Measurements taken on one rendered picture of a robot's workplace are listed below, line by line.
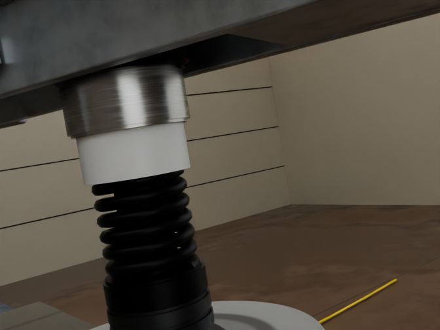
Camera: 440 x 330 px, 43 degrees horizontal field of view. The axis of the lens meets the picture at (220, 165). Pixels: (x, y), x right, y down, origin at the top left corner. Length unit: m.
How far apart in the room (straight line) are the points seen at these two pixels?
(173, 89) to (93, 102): 0.05
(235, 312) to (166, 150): 0.16
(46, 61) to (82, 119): 0.04
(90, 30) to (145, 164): 0.08
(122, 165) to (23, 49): 0.09
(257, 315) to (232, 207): 6.06
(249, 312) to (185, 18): 0.25
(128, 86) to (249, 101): 6.44
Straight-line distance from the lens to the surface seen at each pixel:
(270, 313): 0.44
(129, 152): 0.33
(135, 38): 0.29
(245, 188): 6.61
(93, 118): 0.34
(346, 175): 6.39
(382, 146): 6.04
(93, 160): 0.35
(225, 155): 6.45
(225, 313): 0.45
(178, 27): 0.28
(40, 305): 0.84
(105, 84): 0.33
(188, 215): 0.36
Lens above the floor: 1.00
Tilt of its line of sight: 3 degrees down
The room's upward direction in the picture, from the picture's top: 9 degrees counter-clockwise
